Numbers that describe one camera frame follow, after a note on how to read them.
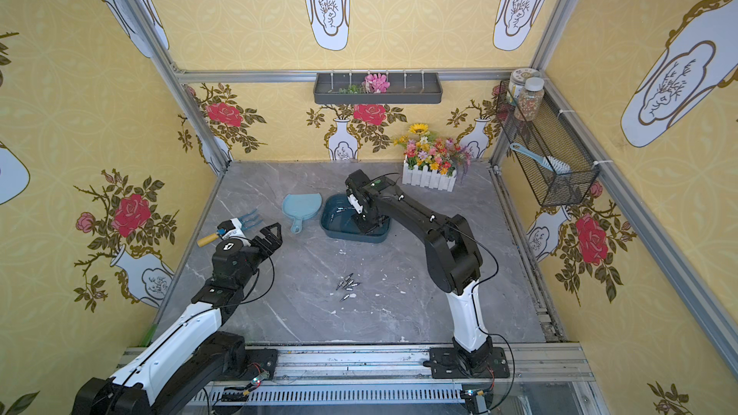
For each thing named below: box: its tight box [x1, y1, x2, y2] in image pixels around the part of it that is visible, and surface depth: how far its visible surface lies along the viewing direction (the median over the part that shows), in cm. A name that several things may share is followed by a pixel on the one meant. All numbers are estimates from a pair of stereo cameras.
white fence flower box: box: [393, 122, 473, 193], surface depth 105 cm
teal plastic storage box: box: [319, 194, 392, 244], surface depth 100 cm
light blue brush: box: [509, 142, 571, 174], surface depth 75 cm
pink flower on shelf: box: [361, 73, 392, 94], surface depth 91 cm
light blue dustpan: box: [281, 193, 323, 235], surface depth 108 cm
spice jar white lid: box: [513, 76, 545, 123], surface depth 82 cm
